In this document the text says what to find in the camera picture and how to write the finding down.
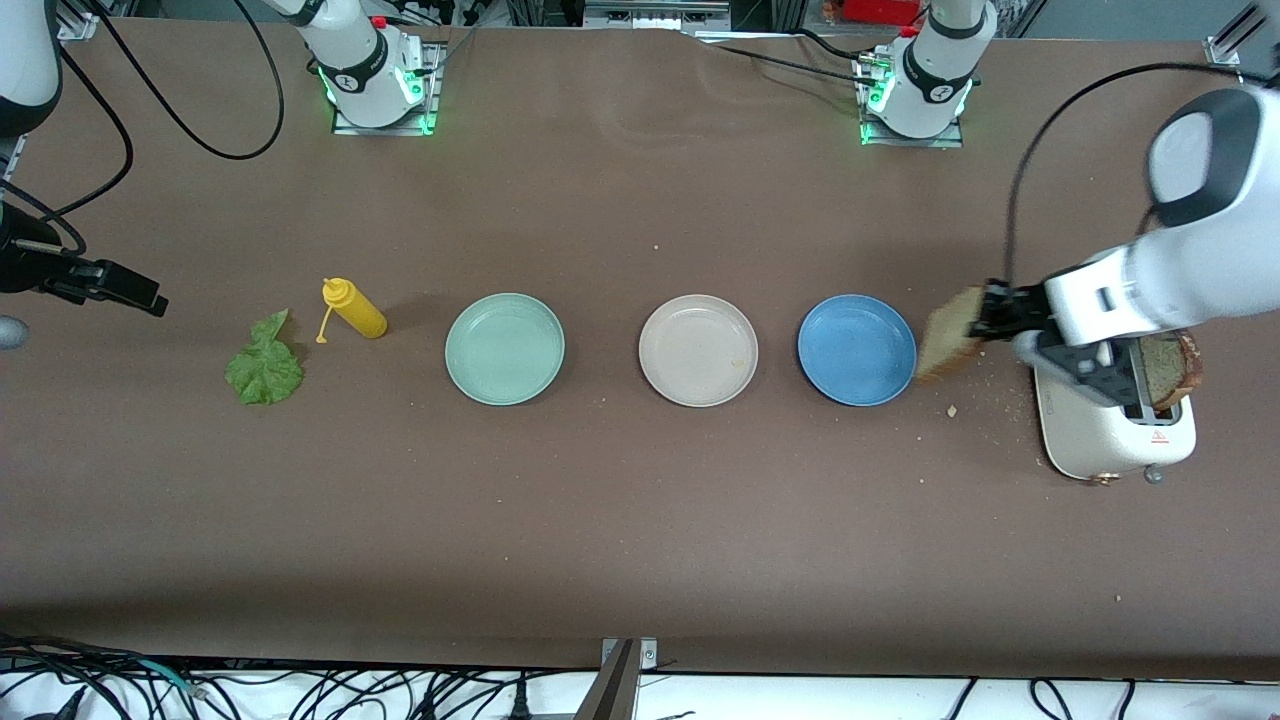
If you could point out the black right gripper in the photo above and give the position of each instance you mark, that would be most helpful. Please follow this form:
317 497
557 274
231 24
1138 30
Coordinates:
22 268

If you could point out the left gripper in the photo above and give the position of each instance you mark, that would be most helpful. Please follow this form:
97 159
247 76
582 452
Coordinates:
1012 309

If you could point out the light crust bread slice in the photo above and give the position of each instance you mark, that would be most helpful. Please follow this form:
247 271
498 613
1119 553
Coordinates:
945 340

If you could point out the green lettuce leaf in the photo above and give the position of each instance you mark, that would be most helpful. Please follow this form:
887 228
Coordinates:
265 370

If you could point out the dark crust bread slice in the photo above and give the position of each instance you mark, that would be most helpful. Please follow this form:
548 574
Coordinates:
1168 370

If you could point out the yellow mustard squeeze bottle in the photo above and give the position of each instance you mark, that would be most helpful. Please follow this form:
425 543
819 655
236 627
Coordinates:
358 312

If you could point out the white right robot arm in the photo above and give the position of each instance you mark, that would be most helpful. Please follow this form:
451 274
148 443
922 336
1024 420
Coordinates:
365 65

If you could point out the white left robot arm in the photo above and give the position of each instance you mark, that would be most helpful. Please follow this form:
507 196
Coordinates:
1220 270

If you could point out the blue plate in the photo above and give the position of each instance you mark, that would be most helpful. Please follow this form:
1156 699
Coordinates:
857 350

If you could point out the beige plate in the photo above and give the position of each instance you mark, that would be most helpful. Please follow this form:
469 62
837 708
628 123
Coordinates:
698 350

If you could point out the pale green plate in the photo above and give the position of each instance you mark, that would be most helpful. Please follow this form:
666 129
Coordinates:
505 350

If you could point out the white toaster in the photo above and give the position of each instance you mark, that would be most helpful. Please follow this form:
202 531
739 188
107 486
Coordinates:
1075 430

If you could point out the red box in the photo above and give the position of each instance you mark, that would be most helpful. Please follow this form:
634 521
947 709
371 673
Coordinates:
885 10

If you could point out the grey aluminium beam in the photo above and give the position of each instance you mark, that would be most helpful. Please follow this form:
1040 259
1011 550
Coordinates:
610 695

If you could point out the black power plug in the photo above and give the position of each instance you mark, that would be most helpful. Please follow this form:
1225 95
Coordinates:
520 705

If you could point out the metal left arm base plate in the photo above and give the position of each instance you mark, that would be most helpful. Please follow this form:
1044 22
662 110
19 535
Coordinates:
910 142

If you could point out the metal table corner bracket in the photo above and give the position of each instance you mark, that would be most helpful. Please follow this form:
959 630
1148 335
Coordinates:
1222 55
80 25

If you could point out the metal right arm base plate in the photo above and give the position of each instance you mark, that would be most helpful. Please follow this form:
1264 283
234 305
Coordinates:
436 100

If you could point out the silver aluminium frame rail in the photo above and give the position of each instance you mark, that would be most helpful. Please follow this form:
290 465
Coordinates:
650 15

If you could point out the small metal bracket plate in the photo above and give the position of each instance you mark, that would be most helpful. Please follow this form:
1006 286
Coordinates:
648 655

